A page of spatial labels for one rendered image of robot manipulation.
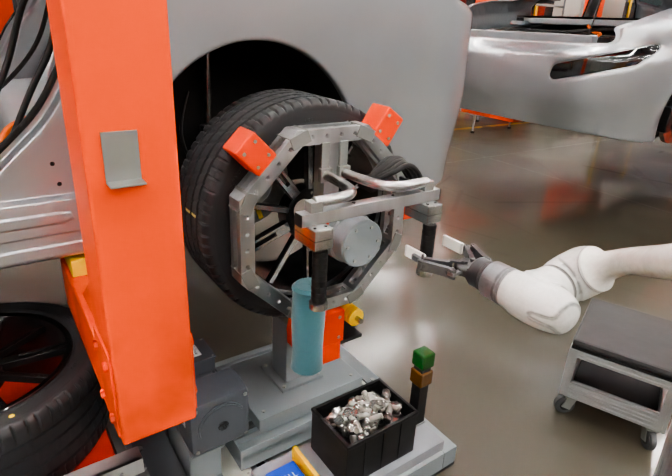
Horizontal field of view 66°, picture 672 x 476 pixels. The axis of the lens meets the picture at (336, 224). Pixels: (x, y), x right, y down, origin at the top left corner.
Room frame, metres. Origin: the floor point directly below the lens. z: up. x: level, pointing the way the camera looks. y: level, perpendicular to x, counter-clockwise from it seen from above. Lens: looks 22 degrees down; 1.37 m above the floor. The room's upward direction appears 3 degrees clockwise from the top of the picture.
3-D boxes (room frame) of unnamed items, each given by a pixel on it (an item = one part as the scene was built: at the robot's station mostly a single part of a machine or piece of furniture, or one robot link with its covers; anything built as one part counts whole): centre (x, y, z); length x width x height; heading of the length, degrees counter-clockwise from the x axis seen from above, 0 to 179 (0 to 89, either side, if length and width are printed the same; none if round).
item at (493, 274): (1.05, -0.38, 0.83); 0.09 x 0.06 x 0.09; 126
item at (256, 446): (1.46, 0.15, 0.13); 0.50 x 0.36 x 0.10; 126
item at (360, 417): (0.92, -0.09, 0.51); 0.20 x 0.14 x 0.13; 126
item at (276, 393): (1.47, 0.13, 0.32); 0.40 x 0.30 x 0.28; 126
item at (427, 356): (1.02, -0.22, 0.64); 0.04 x 0.04 x 0.04; 36
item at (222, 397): (1.28, 0.41, 0.26); 0.42 x 0.18 x 0.35; 36
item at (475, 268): (1.11, -0.34, 0.83); 0.09 x 0.08 x 0.07; 36
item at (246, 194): (1.34, 0.03, 0.85); 0.54 x 0.07 x 0.54; 126
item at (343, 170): (1.29, -0.12, 1.03); 0.19 x 0.18 x 0.11; 36
